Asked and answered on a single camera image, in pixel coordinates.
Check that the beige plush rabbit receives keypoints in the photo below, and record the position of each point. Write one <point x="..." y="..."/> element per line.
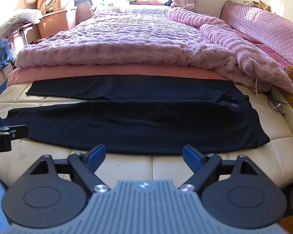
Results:
<point x="260" y="4"/>

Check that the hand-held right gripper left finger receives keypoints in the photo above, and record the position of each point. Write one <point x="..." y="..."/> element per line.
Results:
<point x="99" y="152"/>

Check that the metal chair frame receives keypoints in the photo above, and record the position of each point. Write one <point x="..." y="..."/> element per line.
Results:
<point x="23" y="33"/>

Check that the white cloth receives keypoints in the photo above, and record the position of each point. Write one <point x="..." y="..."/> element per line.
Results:
<point x="17" y="19"/>

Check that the blue patterned bedding bag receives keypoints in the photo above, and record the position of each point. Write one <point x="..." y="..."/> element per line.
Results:
<point x="81" y="2"/>

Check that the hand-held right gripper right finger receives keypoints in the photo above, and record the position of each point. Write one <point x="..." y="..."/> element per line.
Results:
<point x="189" y="154"/>

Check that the cardboard box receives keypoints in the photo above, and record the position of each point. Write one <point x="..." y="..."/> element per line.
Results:
<point x="1" y="80"/>

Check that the blue jacket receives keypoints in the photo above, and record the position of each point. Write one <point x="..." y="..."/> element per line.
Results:
<point x="0" y="53"/>

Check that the pink bed sheet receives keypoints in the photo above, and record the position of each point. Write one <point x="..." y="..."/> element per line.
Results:
<point x="88" y="72"/>

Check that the black pants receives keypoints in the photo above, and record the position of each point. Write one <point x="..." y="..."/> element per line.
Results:
<point x="136" y="126"/>

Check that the brown plastic bin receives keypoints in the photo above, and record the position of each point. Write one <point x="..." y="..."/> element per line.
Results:
<point x="56" y="23"/>

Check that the white bedding pile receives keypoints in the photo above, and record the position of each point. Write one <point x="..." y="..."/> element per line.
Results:
<point x="139" y="8"/>

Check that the pink quilted headboard cover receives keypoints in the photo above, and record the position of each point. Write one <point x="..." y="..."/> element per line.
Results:
<point x="266" y="26"/>

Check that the fluffy purple blanket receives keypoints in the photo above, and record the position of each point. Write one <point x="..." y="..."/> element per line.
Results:
<point x="124" y="36"/>

